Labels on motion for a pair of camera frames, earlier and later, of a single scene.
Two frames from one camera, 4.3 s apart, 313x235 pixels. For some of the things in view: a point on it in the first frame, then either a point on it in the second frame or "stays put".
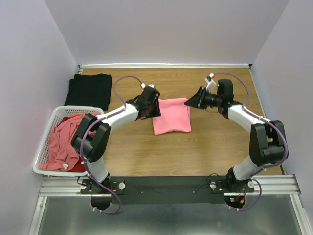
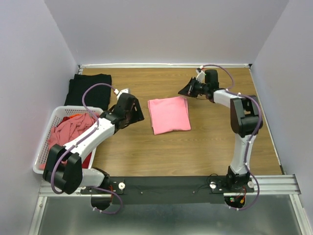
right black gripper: [197, 99] -> [188, 89]
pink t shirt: [175, 116] stays put
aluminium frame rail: [163, 65] stays put
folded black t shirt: [89, 90] stays put
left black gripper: [157, 112] -> [138, 115]
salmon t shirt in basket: [61, 154] stays put
